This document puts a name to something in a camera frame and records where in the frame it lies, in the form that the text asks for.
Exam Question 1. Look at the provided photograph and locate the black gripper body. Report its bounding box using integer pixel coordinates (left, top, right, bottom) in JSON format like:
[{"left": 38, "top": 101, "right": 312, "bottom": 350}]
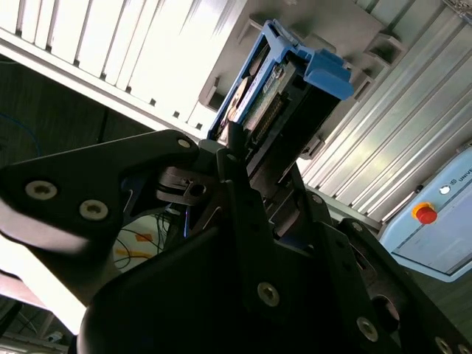
[{"left": 79, "top": 226, "right": 355, "bottom": 354}]

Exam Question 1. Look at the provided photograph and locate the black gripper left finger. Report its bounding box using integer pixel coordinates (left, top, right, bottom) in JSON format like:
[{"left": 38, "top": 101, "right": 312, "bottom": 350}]
[{"left": 0, "top": 123, "right": 293, "bottom": 327}]

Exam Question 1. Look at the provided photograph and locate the hard disk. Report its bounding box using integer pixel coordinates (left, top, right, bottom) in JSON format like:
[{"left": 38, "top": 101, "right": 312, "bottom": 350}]
[{"left": 205, "top": 20, "right": 355, "bottom": 240}]

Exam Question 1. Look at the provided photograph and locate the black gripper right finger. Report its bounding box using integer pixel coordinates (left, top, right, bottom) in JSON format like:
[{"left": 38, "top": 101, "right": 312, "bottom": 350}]
[{"left": 302, "top": 191, "right": 472, "bottom": 354}]

